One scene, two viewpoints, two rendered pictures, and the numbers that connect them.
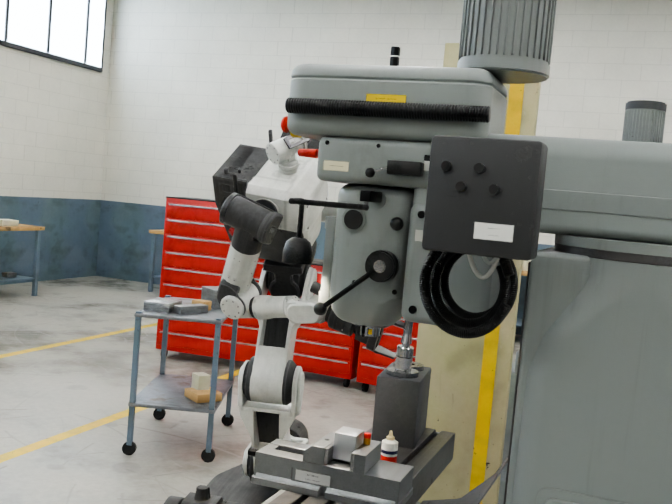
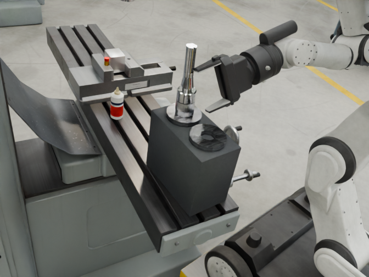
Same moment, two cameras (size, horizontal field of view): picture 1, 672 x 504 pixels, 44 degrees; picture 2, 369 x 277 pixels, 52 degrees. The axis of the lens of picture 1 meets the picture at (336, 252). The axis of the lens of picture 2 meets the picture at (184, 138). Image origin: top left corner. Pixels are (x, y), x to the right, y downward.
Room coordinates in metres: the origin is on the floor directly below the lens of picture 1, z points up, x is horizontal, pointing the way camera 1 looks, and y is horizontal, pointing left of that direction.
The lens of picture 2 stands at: (2.74, -0.85, 1.67)
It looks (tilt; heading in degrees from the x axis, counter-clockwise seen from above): 38 degrees down; 125
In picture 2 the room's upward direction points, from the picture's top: 10 degrees clockwise
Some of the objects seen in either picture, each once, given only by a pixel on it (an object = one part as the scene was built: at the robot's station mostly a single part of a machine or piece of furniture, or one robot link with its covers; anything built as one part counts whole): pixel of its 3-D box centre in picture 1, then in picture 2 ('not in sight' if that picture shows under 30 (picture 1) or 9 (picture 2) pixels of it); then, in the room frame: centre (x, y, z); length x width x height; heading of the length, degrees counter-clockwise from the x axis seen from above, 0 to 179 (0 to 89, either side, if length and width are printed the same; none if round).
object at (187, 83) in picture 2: (408, 326); (189, 68); (2.27, -0.22, 1.25); 0.03 x 0.03 x 0.11
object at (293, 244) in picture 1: (298, 249); not in sight; (1.94, 0.09, 1.46); 0.07 x 0.07 x 0.06
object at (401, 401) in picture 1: (402, 401); (189, 154); (2.33, -0.23, 1.03); 0.22 x 0.12 x 0.20; 166
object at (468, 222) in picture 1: (483, 197); not in sight; (1.50, -0.26, 1.62); 0.20 x 0.09 x 0.21; 69
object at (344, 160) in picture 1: (402, 166); not in sight; (1.91, -0.14, 1.68); 0.34 x 0.24 x 0.10; 69
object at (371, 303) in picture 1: (378, 255); not in sight; (1.92, -0.10, 1.47); 0.21 x 0.19 x 0.32; 159
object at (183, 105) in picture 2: (404, 359); (185, 102); (2.28, -0.22, 1.16); 0.05 x 0.05 x 0.06
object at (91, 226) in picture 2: not in sight; (123, 197); (1.93, -0.07, 0.43); 0.80 x 0.30 x 0.60; 69
